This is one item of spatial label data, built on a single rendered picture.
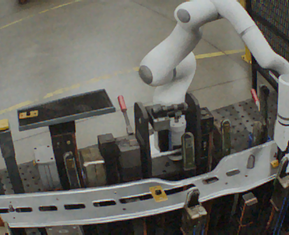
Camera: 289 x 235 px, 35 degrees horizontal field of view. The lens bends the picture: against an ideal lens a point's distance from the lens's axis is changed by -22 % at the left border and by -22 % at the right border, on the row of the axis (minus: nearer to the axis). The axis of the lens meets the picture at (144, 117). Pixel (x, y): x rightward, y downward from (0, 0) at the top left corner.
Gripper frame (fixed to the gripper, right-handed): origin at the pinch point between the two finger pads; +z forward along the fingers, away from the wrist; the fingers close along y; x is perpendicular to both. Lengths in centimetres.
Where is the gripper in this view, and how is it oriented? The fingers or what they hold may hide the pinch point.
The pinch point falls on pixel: (280, 155)
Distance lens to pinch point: 179.4
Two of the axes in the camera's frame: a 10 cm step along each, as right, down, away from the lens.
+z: 0.4, 8.6, 5.1
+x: 9.6, -1.8, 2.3
